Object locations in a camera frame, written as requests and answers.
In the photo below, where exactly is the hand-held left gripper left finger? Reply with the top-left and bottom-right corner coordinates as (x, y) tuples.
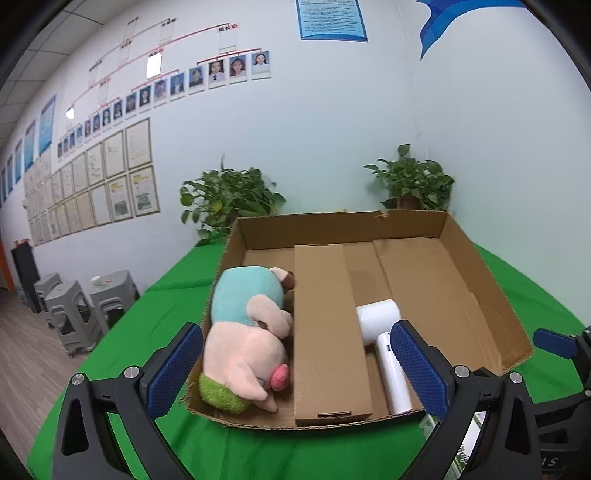
(52, 322), (204, 480)

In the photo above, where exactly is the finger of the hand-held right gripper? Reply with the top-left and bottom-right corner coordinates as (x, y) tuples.
(530, 390), (591, 416)
(532, 324), (591, 374)

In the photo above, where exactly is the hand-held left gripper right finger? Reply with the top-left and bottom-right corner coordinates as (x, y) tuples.
(390, 319), (541, 480)

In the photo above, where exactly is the white hair dryer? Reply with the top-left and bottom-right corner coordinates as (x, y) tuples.
(355, 299), (414, 415)

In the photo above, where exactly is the pink pig plush toy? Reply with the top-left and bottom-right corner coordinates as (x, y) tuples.
(198, 265), (296, 415)

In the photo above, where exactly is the large cardboard box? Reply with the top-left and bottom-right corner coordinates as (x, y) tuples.
(186, 210), (535, 430)

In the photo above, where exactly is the green and white carton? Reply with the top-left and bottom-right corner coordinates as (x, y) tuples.
(419, 411), (488, 480)

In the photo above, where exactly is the long cardboard box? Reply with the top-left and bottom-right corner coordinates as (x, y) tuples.
(293, 244), (374, 428)

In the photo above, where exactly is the grey plastic stool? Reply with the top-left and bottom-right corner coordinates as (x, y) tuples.
(45, 280), (100, 356)
(33, 272), (63, 315)
(89, 270), (140, 335)

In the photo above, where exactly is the black cabinet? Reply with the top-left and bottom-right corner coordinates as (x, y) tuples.
(11, 242), (41, 312)

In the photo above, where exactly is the bushy potted plant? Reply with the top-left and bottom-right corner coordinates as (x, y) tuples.
(180, 154), (287, 247)

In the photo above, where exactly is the small potted plant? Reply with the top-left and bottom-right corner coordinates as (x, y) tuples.
(363, 144), (455, 212)

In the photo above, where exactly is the orange panel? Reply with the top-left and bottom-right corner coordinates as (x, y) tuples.
(0, 235), (14, 291)

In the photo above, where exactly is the row of portrait photos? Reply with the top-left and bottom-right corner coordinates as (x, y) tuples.
(56, 50), (272, 158)

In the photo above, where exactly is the row of clear card holders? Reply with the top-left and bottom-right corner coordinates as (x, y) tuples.
(88, 18), (241, 100)

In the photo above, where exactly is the wide blue notice board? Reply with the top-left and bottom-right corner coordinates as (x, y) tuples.
(295, 0), (369, 42)

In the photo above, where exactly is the wall of framed certificates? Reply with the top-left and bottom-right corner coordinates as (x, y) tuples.
(23, 117), (161, 247)

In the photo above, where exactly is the blue wall decal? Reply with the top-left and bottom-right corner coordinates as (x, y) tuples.
(416, 0), (527, 61)

